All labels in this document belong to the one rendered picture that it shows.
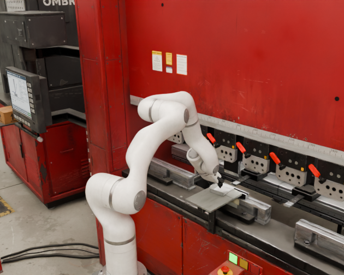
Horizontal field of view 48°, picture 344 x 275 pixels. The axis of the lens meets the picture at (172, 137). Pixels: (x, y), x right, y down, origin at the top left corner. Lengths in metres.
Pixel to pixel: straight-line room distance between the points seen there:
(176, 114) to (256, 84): 0.56
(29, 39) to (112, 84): 0.56
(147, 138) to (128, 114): 1.22
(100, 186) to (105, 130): 1.24
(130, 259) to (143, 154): 0.39
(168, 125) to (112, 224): 0.42
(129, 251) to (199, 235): 0.93
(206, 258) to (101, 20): 1.56
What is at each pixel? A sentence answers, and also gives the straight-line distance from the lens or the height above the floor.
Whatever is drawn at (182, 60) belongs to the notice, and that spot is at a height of 1.69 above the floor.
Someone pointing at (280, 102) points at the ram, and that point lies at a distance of 1.86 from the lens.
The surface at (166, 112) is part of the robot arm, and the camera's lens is 1.50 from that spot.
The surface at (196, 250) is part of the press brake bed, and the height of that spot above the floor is 0.59.
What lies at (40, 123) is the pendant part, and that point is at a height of 1.31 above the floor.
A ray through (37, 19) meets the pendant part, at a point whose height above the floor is 1.91.
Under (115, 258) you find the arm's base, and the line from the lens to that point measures 1.50.
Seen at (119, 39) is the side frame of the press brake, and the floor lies 1.77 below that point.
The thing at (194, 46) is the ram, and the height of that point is 1.77.
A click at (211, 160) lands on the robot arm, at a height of 1.30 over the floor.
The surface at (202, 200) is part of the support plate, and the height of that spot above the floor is 1.00.
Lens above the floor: 2.03
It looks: 20 degrees down
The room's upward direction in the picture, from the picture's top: 1 degrees counter-clockwise
